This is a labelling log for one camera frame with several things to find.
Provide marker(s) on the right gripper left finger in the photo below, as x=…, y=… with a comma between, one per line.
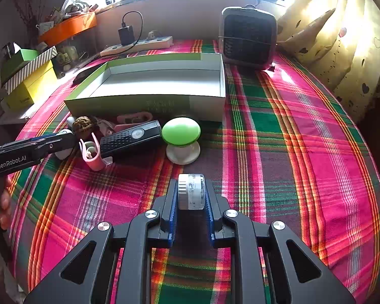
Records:
x=168, y=216

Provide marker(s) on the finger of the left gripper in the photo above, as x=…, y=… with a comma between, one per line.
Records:
x=53, y=138
x=53, y=148

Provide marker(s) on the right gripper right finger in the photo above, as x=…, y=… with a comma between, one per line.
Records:
x=214, y=216

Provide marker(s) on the pink folding clip holder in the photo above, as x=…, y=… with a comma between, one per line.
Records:
x=91, y=154

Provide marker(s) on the small white cylindrical jar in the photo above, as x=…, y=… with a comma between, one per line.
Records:
x=191, y=192

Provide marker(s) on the brown carved walnut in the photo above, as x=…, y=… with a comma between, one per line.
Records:
x=83, y=126

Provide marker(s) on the green mushroom shaped lamp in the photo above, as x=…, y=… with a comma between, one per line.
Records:
x=181, y=135

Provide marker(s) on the black perforated speaker device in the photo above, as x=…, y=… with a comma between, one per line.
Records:
x=139, y=138

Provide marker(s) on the white round earbud case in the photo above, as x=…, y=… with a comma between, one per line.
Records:
x=67, y=143

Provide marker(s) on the person left hand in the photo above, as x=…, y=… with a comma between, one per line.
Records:
x=5, y=206

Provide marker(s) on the yellow box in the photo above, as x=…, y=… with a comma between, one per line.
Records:
x=32, y=89

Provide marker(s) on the striped white box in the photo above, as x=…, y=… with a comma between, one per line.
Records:
x=29, y=68

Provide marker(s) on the black smartphone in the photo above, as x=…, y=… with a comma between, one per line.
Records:
x=81, y=76

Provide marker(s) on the green box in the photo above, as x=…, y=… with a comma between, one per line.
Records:
x=17, y=62

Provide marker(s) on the plaid pink green bedsheet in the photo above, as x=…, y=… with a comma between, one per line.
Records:
x=285, y=150

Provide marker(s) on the green grey cardboard box tray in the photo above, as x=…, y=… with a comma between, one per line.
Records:
x=166, y=85

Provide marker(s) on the orange tray shelf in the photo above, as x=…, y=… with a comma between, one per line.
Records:
x=68, y=28

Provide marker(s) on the white plug adapter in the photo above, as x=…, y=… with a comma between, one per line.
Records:
x=154, y=34

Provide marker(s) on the white power strip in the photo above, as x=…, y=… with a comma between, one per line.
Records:
x=142, y=45

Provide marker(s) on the grey black portable heater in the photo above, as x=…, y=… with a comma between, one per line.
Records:
x=247, y=37

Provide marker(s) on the cream patterned curtain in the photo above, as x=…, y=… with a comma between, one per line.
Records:
x=338, y=41

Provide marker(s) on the black charger with cable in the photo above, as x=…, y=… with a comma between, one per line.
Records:
x=126, y=36

